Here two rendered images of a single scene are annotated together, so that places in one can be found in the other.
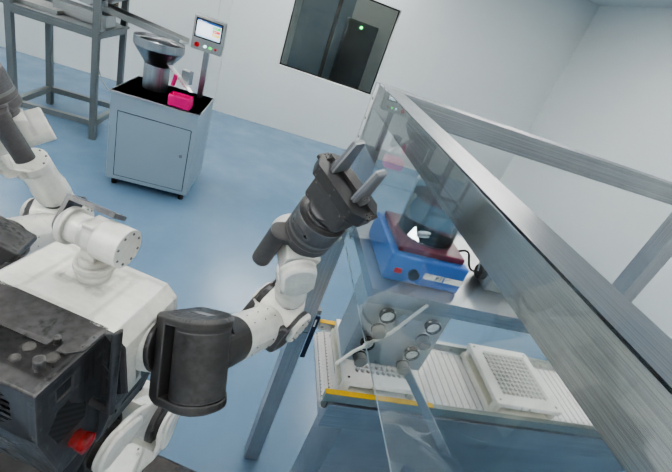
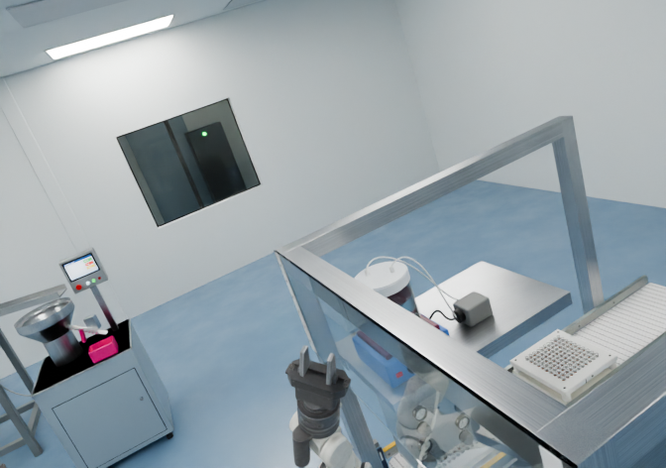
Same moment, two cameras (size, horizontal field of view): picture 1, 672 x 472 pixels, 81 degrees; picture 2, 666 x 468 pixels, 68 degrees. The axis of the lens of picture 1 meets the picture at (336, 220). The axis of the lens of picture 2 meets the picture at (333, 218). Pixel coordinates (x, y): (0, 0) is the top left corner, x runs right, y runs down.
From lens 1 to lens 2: 0.45 m
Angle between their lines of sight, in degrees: 10
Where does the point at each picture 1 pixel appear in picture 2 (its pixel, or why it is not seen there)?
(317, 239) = (327, 421)
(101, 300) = not seen: outside the picture
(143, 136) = (93, 410)
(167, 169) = (138, 420)
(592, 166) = (467, 173)
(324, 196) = (309, 394)
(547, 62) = (385, 37)
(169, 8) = (16, 265)
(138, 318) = not seen: outside the picture
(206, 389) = not seen: outside the picture
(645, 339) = (490, 384)
